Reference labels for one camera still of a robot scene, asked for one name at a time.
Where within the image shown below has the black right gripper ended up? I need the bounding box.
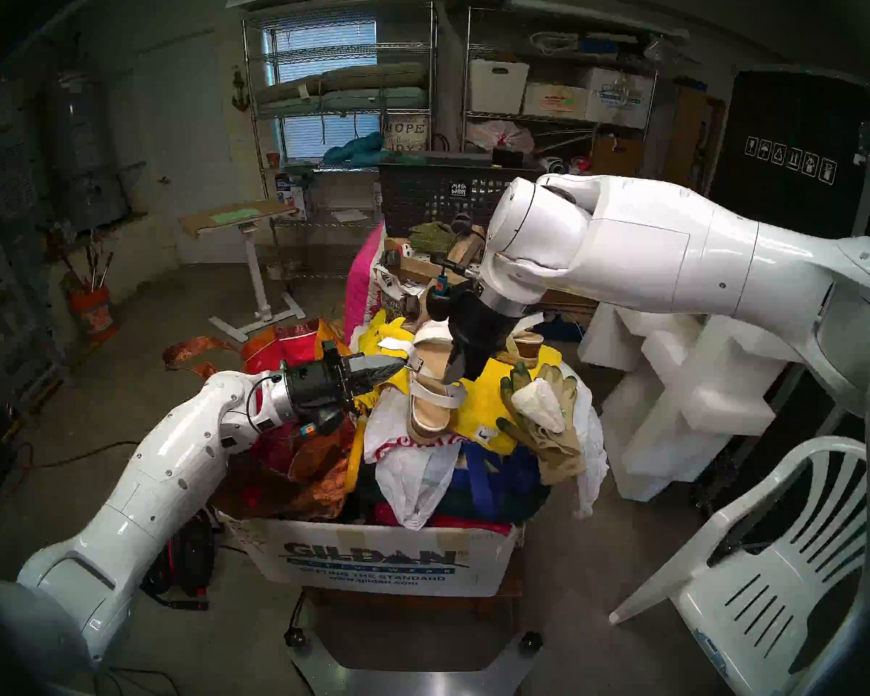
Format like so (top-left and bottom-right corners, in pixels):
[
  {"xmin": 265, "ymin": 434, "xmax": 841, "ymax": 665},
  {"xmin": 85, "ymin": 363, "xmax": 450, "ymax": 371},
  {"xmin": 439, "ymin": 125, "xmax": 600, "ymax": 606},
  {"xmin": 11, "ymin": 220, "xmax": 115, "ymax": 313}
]
[{"xmin": 426, "ymin": 283, "xmax": 529, "ymax": 382}]

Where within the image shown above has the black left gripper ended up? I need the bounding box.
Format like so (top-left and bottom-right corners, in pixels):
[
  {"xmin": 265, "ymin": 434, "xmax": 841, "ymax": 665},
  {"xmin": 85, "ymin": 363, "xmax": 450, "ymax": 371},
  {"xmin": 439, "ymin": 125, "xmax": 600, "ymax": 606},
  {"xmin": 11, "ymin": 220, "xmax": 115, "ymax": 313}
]
[{"xmin": 283, "ymin": 341, "xmax": 408, "ymax": 437}]

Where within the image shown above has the white strap wedge sandal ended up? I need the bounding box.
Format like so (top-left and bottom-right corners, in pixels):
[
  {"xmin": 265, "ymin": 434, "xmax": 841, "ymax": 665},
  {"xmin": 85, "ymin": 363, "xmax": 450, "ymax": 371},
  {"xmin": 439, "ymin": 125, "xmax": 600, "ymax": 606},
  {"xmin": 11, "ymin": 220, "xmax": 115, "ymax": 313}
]
[
  {"xmin": 507, "ymin": 328, "xmax": 544, "ymax": 369},
  {"xmin": 405, "ymin": 321, "xmax": 469, "ymax": 447}
]

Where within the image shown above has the yellow terry towel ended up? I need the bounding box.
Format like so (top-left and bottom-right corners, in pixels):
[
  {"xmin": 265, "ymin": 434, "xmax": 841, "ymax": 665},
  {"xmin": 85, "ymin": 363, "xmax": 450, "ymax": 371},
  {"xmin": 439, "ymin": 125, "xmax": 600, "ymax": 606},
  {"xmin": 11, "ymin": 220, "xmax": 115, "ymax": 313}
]
[{"xmin": 366, "ymin": 314, "xmax": 563, "ymax": 452}]

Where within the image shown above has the white crumpled cloth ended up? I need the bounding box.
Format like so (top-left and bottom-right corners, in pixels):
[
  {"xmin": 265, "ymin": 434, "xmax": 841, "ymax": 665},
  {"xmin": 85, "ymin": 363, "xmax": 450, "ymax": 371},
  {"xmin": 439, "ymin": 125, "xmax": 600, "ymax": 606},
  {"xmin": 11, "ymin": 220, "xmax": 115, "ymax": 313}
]
[{"xmin": 511, "ymin": 379, "xmax": 568, "ymax": 434}]

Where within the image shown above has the pink pillow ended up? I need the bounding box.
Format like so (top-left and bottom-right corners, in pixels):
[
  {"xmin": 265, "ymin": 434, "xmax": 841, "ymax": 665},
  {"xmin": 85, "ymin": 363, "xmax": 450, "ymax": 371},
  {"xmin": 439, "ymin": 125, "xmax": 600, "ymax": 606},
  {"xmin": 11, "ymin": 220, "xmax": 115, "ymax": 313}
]
[{"xmin": 344, "ymin": 223, "xmax": 386, "ymax": 340}]

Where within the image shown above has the wooden cross caster dolly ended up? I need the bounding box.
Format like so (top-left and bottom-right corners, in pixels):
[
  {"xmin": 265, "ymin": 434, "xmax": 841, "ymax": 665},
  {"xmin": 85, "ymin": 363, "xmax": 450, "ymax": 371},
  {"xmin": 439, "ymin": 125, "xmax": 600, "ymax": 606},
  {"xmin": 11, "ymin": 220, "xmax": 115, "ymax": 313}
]
[{"xmin": 383, "ymin": 227, "xmax": 486, "ymax": 323}]

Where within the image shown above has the white red-logo plastic bag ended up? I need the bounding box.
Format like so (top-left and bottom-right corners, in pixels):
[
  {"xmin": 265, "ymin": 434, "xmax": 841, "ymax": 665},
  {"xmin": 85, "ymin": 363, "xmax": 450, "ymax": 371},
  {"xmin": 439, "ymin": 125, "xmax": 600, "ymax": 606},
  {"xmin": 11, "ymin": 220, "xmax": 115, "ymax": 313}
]
[{"xmin": 362, "ymin": 383, "xmax": 495, "ymax": 530}]

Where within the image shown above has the red orange floral tote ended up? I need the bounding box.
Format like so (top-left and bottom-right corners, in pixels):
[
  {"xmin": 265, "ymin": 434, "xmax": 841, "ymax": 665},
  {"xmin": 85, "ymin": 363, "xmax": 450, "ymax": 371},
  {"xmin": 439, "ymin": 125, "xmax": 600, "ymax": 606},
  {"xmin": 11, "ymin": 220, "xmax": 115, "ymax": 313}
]
[{"xmin": 163, "ymin": 318, "xmax": 367, "ymax": 521}]

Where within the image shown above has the beige green-tipped work glove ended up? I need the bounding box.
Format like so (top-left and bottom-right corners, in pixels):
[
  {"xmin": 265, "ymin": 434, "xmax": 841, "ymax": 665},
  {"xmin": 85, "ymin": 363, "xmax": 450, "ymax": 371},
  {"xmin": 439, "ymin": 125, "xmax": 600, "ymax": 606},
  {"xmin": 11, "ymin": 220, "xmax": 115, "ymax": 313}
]
[{"xmin": 497, "ymin": 363, "xmax": 585, "ymax": 486}]

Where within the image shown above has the blue fabric bag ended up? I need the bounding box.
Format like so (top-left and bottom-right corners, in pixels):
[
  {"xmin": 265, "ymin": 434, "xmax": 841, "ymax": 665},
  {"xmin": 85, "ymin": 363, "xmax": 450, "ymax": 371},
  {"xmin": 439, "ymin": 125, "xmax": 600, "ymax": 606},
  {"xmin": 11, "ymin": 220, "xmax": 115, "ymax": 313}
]
[{"xmin": 435, "ymin": 441, "xmax": 552, "ymax": 525}]

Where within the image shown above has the green knit glove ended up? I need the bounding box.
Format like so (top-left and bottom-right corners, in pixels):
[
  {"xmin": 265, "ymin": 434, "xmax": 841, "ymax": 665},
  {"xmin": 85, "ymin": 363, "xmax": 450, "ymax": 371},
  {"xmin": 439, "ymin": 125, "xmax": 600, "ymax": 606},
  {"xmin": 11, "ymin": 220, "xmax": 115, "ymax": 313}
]
[{"xmin": 406, "ymin": 221, "xmax": 457, "ymax": 257}]

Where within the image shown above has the white overbed table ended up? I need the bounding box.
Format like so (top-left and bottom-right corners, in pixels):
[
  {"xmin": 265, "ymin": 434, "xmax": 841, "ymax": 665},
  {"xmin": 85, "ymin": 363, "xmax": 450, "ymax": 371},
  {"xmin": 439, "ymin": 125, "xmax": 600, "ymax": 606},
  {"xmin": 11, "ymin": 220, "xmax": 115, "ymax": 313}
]
[{"xmin": 178, "ymin": 198, "xmax": 309, "ymax": 344}]

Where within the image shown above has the thin white plastic sheet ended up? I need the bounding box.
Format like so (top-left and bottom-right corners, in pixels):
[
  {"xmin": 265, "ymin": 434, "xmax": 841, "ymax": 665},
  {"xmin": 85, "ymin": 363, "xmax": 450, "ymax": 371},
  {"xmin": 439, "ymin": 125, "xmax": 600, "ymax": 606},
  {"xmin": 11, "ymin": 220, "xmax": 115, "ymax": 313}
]
[{"xmin": 569, "ymin": 383, "xmax": 610, "ymax": 518}]

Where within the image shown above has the black mesh basket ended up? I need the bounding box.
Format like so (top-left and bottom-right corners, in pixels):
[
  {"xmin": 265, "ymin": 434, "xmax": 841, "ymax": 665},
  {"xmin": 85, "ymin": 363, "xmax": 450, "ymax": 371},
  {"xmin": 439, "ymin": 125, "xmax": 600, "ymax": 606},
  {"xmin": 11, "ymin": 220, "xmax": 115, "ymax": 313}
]
[{"xmin": 377, "ymin": 151, "xmax": 544, "ymax": 239}]

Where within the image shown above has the large white Gildan carton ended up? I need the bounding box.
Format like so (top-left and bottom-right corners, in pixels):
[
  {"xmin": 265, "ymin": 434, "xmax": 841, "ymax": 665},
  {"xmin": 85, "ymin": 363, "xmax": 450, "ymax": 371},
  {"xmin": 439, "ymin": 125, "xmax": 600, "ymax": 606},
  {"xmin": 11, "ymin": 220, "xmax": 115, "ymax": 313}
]
[{"xmin": 217, "ymin": 510, "xmax": 523, "ymax": 599}]

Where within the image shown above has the blue white appliance box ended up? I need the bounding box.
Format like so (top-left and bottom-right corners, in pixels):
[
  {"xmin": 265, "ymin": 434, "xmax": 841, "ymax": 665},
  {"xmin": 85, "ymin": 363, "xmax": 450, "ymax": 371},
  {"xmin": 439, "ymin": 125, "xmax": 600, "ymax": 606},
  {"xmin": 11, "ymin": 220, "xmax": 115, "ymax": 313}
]
[{"xmin": 274, "ymin": 169, "xmax": 320, "ymax": 220}]

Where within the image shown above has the teal cushion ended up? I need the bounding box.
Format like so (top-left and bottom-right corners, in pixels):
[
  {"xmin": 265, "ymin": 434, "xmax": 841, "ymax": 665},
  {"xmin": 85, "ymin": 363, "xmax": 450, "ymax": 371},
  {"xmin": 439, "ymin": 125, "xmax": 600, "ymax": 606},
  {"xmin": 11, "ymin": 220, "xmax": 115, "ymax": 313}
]
[{"xmin": 323, "ymin": 131, "xmax": 385, "ymax": 167}]

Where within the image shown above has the HOPE word sign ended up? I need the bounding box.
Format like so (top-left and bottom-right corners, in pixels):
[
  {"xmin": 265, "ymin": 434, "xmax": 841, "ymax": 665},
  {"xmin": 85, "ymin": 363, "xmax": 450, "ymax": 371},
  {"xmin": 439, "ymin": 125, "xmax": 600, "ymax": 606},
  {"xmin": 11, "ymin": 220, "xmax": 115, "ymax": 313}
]
[{"xmin": 381, "ymin": 115, "xmax": 430, "ymax": 153}]

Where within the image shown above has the green bench cushion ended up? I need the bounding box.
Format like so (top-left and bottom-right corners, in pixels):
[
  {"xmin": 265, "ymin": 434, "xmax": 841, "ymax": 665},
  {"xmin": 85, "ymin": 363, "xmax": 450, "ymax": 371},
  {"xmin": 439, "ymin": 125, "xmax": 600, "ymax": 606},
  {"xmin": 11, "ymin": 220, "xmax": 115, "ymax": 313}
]
[{"xmin": 255, "ymin": 87, "xmax": 430, "ymax": 117}]

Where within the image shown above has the labelled cardboard box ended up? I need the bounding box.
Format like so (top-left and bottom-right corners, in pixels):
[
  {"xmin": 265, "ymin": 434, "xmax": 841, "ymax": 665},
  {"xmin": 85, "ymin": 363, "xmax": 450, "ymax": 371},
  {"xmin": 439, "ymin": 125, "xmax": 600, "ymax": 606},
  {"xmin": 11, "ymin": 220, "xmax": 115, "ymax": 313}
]
[{"xmin": 522, "ymin": 82, "xmax": 589, "ymax": 120}]

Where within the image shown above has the white storage box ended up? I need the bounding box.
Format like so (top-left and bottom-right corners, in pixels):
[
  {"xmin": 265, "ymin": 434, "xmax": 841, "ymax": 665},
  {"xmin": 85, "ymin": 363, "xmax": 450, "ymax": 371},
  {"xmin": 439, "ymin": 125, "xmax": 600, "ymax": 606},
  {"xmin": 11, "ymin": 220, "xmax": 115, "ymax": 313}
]
[{"xmin": 470, "ymin": 58, "xmax": 530, "ymax": 115}]

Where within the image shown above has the white door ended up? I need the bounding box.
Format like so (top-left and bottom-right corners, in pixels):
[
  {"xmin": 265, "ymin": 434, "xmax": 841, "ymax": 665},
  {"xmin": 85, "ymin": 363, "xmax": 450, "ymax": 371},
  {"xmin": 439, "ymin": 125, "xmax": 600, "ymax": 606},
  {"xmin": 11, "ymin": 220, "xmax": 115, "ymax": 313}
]
[{"xmin": 134, "ymin": 31, "xmax": 244, "ymax": 264}]

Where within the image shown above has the orange plastic bucket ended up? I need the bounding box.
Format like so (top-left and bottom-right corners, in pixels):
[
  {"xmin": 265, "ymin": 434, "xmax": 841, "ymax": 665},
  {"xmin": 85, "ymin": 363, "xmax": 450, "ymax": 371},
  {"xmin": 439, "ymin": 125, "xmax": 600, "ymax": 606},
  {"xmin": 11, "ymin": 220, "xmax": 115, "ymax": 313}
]
[{"xmin": 70, "ymin": 285, "xmax": 117, "ymax": 340}]

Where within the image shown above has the beige bench cushion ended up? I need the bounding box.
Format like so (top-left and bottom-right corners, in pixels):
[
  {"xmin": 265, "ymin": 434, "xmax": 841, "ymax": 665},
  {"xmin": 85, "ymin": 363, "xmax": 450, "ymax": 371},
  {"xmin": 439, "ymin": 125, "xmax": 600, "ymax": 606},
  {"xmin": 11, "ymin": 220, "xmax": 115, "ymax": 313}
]
[{"xmin": 252, "ymin": 62, "xmax": 428, "ymax": 104}]

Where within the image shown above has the small white Gildan carton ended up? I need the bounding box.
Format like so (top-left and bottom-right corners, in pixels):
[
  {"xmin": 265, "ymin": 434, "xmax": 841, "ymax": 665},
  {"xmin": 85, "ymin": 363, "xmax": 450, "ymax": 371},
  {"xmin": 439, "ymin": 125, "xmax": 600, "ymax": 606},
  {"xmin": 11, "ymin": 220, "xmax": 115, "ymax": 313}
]
[{"xmin": 584, "ymin": 65, "xmax": 655, "ymax": 130}]

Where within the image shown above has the window with blinds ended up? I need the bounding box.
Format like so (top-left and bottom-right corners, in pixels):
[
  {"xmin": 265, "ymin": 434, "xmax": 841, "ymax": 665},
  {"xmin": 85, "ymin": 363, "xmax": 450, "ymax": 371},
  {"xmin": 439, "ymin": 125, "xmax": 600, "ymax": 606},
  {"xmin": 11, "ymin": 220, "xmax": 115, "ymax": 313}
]
[{"xmin": 265, "ymin": 20, "xmax": 381, "ymax": 159}]

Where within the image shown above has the aluminium step ladder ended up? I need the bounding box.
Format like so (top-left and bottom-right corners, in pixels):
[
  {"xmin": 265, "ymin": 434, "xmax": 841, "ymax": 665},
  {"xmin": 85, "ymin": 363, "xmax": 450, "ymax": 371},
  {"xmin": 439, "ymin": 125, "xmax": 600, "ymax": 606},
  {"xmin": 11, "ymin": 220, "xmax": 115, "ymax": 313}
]
[{"xmin": 0, "ymin": 216, "xmax": 73, "ymax": 413}]

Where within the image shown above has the grey water heater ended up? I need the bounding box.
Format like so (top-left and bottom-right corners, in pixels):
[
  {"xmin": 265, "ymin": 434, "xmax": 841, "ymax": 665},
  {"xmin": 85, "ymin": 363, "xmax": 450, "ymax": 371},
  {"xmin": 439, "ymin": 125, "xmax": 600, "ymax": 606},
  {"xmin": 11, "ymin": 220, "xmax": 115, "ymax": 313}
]
[{"xmin": 47, "ymin": 64, "xmax": 131, "ymax": 231}]

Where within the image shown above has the white plastic chair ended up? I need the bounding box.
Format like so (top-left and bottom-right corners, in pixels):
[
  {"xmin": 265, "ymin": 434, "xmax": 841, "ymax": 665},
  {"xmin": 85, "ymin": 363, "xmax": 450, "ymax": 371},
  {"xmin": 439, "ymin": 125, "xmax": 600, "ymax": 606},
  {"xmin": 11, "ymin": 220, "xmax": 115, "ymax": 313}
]
[{"xmin": 609, "ymin": 435, "xmax": 870, "ymax": 696}]

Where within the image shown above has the black flight case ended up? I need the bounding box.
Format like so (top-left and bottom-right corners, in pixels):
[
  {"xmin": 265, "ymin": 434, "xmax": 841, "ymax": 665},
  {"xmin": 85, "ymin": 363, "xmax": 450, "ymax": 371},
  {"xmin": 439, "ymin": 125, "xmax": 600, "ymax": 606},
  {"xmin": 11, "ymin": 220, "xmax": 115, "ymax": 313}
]
[{"xmin": 707, "ymin": 67, "xmax": 870, "ymax": 242}]

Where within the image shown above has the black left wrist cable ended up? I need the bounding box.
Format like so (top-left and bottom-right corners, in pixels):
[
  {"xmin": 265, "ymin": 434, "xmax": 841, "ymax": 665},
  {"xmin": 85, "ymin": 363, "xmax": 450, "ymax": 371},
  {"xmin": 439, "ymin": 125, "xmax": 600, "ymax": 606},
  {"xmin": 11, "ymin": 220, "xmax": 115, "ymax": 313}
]
[{"xmin": 245, "ymin": 374, "xmax": 283, "ymax": 436}]

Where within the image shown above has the chrome wire shelving rack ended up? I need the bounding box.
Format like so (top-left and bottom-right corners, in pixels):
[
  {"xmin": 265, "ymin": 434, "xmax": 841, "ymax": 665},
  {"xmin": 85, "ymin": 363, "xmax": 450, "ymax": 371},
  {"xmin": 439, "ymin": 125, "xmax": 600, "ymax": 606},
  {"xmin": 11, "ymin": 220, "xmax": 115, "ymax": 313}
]
[
  {"xmin": 243, "ymin": 2, "xmax": 439, "ymax": 278},
  {"xmin": 460, "ymin": 6, "xmax": 660, "ymax": 181}
]

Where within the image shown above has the floor power cable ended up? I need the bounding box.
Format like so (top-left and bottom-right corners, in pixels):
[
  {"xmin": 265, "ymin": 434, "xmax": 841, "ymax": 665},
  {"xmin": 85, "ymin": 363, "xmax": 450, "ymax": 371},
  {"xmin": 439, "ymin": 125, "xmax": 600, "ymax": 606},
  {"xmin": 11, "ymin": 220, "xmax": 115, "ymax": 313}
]
[{"xmin": 14, "ymin": 441, "xmax": 142, "ymax": 485}]

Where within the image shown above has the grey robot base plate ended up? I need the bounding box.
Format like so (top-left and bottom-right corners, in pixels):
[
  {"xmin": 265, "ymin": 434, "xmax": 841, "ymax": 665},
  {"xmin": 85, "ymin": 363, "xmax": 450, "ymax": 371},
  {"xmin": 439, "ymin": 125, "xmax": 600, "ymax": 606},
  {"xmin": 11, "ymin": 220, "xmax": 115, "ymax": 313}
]
[{"xmin": 284, "ymin": 593, "xmax": 544, "ymax": 696}]

